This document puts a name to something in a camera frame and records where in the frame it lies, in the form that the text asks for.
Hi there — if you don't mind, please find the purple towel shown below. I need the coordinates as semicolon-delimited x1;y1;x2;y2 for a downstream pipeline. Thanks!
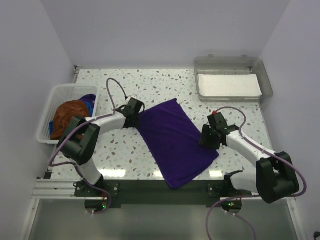
79;94;96;117
137;98;219;189

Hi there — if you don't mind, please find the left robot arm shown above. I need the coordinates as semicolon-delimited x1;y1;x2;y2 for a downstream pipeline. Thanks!
57;97;145;197

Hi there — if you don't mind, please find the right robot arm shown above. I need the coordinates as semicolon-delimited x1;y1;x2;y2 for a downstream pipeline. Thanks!
200;112;300;204

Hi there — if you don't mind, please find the purple towel in basket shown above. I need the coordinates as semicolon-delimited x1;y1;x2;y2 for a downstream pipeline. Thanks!
79;94;96;117

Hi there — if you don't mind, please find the white folded towel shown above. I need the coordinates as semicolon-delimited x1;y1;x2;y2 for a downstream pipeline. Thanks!
198;74;262;98

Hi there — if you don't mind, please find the clear plastic bin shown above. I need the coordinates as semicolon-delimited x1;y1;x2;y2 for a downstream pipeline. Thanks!
193;55;274;103

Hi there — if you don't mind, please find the brown towel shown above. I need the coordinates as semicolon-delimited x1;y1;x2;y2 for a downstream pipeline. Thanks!
50;100;91;140

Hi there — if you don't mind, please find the white plastic laundry basket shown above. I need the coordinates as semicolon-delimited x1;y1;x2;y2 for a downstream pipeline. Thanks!
35;83;100;145

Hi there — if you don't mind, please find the blue towel in basket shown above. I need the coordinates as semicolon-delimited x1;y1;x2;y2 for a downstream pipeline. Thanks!
49;120;54;135

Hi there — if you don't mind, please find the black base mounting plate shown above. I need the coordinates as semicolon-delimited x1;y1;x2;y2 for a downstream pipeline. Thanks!
74;179;253;210

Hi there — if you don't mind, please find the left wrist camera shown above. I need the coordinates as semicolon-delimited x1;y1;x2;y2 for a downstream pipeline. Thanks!
127;95;138;99

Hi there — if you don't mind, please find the aluminium rail frame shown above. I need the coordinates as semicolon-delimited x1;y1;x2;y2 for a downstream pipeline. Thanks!
31;65;83;201

